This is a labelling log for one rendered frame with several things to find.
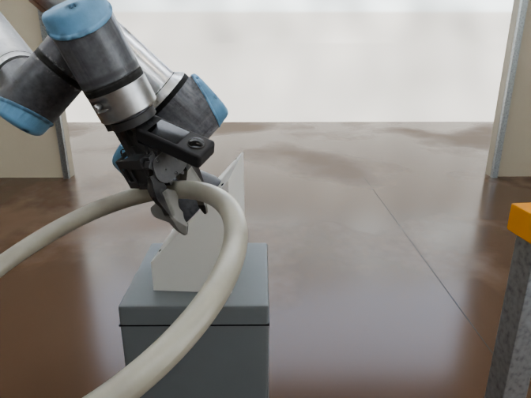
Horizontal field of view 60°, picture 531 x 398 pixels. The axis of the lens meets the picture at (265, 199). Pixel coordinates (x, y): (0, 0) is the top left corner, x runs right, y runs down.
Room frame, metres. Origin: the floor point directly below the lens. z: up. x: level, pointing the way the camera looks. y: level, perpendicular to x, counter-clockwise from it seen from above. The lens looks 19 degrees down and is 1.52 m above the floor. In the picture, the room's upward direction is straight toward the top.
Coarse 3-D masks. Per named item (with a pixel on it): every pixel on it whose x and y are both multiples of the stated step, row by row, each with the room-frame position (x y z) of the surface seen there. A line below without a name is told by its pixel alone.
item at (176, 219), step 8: (168, 192) 0.68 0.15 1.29; (168, 200) 0.68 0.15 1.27; (176, 200) 0.69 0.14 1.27; (152, 208) 0.71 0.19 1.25; (160, 208) 0.70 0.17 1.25; (176, 208) 0.69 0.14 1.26; (160, 216) 0.71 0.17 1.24; (168, 216) 0.68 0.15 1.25; (176, 216) 0.68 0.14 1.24; (176, 224) 0.69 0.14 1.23; (184, 224) 0.69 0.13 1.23; (184, 232) 0.70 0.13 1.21
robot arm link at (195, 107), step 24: (48, 0) 1.17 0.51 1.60; (120, 24) 1.24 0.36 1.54; (144, 48) 1.24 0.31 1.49; (144, 72) 1.21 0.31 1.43; (168, 72) 1.25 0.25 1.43; (168, 96) 1.20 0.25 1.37; (192, 96) 1.23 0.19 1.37; (216, 96) 1.25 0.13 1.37; (168, 120) 1.21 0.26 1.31; (192, 120) 1.21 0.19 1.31; (216, 120) 1.25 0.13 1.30
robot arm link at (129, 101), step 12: (132, 84) 0.66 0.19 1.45; (144, 84) 0.68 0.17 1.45; (108, 96) 0.65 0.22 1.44; (120, 96) 0.65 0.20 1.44; (132, 96) 0.66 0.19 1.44; (144, 96) 0.67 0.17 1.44; (96, 108) 0.65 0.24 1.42; (108, 108) 0.65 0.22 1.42; (120, 108) 0.65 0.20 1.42; (132, 108) 0.66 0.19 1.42; (144, 108) 0.67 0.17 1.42; (108, 120) 0.66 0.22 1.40; (120, 120) 0.65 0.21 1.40
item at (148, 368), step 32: (128, 192) 0.74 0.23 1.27; (192, 192) 0.67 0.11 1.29; (224, 192) 0.62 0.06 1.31; (64, 224) 0.72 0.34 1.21; (224, 224) 0.54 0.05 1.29; (0, 256) 0.67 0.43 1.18; (224, 256) 0.46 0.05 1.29; (224, 288) 0.42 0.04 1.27; (192, 320) 0.38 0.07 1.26; (160, 352) 0.35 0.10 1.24; (128, 384) 0.33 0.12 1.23
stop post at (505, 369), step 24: (528, 216) 1.13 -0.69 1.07; (528, 240) 1.11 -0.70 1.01; (528, 264) 1.12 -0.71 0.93; (528, 288) 1.11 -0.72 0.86; (504, 312) 1.17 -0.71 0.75; (528, 312) 1.11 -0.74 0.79; (504, 336) 1.15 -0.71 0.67; (528, 336) 1.11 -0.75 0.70; (504, 360) 1.13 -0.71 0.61; (528, 360) 1.12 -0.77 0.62; (504, 384) 1.11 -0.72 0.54; (528, 384) 1.12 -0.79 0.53
